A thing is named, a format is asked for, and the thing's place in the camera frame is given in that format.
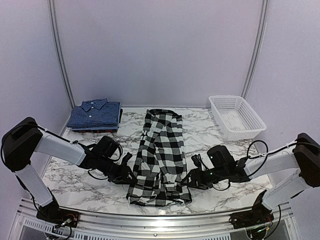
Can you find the blue checked folded shirt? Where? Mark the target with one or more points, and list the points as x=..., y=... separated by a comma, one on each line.
x=95, y=113

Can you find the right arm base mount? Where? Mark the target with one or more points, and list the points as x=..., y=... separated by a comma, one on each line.
x=245, y=219

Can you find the front aluminium frame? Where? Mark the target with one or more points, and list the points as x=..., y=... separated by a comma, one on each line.
x=206, y=226

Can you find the right wall aluminium rail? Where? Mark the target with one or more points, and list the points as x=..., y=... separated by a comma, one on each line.
x=262, y=24

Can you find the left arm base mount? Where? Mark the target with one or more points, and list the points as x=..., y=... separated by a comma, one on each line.
x=69, y=217

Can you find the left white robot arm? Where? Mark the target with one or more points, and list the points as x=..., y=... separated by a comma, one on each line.
x=27, y=138

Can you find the left wall aluminium rail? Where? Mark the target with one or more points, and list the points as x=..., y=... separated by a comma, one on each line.
x=59, y=52

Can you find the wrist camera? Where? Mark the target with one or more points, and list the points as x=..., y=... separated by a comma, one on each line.
x=107, y=147
x=220, y=156

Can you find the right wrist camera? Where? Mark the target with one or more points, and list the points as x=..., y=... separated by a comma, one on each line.
x=220, y=156

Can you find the white plastic basket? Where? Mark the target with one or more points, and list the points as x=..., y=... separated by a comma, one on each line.
x=235, y=117

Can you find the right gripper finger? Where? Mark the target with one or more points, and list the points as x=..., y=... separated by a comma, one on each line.
x=197, y=160
x=192, y=179

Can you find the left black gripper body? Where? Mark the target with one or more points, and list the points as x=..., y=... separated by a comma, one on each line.
x=108, y=169

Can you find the wall aluminium rail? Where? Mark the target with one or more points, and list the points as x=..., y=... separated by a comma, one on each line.
x=59, y=52
x=262, y=24

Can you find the black white plaid shirt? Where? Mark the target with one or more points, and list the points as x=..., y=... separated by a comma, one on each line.
x=160, y=164

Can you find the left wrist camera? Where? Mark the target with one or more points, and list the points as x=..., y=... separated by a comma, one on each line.
x=107, y=147

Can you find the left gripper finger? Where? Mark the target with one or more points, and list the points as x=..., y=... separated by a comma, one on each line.
x=126, y=158
x=122, y=175

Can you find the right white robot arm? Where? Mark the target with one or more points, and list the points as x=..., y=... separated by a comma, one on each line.
x=302, y=155

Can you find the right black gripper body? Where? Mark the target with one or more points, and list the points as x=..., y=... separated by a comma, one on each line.
x=206, y=181

